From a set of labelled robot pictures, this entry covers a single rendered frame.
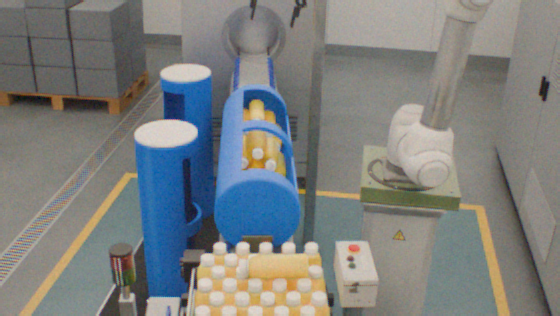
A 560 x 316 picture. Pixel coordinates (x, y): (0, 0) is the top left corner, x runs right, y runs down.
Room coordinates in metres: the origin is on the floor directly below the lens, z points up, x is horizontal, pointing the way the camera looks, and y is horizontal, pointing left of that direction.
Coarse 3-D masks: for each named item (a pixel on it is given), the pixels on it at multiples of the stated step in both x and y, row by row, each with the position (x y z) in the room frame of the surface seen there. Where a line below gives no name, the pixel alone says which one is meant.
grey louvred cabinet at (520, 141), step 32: (544, 0) 3.92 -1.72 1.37; (544, 32) 3.78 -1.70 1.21; (512, 64) 4.46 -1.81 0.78; (544, 64) 3.64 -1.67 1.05; (512, 96) 4.27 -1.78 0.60; (544, 96) 3.45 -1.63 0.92; (512, 128) 4.09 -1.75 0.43; (544, 128) 3.36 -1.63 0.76; (512, 160) 3.91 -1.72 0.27; (544, 160) 3.22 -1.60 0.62; (512, 192) 3.74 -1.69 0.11; (544, 192) 3.09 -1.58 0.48; (544, 224) 2.94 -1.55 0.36; (544, 256) 2.80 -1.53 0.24; (544, 288) 2.69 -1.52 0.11
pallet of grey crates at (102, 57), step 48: (0, 0) 5.68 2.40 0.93; (48, 0) 5.35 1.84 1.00; (96, 0) 5.65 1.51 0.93; (0, 48) 5.44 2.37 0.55; (48, 48) 5.36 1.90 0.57; (96, 48) 5.29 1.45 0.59; (144, 48) 6.00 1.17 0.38; (0, 96) 5.44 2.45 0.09; (48, 96) 5.36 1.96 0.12; (96, 96) 5.30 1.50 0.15
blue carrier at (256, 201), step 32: (256, 96) 2.67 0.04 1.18; (224, 128) 2.36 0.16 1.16; (256, 128) 2.21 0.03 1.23; (288, 128) 2.48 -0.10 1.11; (224, 160) 2.05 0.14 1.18; (288, 160) 2.30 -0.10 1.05; (224, 192) 1.81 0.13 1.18; (256, 192) 1.81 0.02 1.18; (288, 192) 1.81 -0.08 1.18; (224, 224) 1.81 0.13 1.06; (256, 224) 1.81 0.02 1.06; (288, 224) 1.81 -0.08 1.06
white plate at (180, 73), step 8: (168, 72) 3.39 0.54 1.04; (176, 72) 3.39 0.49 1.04; (184, 72) 3.40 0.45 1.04; (192, 72) 3.40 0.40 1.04; (200, 72) 3.40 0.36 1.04; (208, 72) 3.40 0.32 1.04; (168, 80) 3.29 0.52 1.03; (176, 80) 3.27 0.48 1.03; (184, 80) 3.27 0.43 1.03; (192, 80) 3.28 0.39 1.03
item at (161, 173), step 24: (192, 144) 2.52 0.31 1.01; (144, 168) 2.48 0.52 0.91; (168, 168) 2.45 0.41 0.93; (144, 192) 2.49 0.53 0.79; (168, 192) 2.45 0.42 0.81; (144, 216) 2.50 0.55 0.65; (168, 216) 2.45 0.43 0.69; (192, 216) 2.70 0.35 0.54; (144, 240) 2.53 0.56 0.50; (168, 240) 2.45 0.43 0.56; (192, 240) 2.70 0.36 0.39; (168, 264) 2.45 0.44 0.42; (168, 288) 2.45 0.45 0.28
